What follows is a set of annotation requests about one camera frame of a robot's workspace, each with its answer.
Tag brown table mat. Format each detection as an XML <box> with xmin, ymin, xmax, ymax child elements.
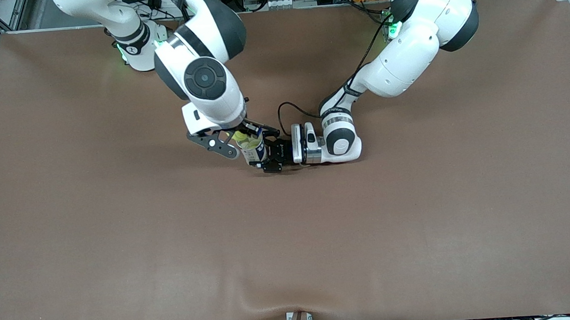
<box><xmin>0</xmin><ymin>0</ymin><xmax>570</xmax><ymax>320</ymax></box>

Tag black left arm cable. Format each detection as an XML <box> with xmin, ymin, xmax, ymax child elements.
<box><xmin>271</xmin><ymin>12</ymin><xmax>402</xmax><ymax>133</ymax></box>

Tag yellow tennis ball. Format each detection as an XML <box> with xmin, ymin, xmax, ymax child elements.
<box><xmin>236</xmin><ymin>131</ymin><xmax>264</xmax><ymax>151</ymax></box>

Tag white blue tennis ball can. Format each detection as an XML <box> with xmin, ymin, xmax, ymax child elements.
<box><xmin>235</xmin><ymin>130</ymin><xmax>271</xmax><ymax>169</ymax></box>

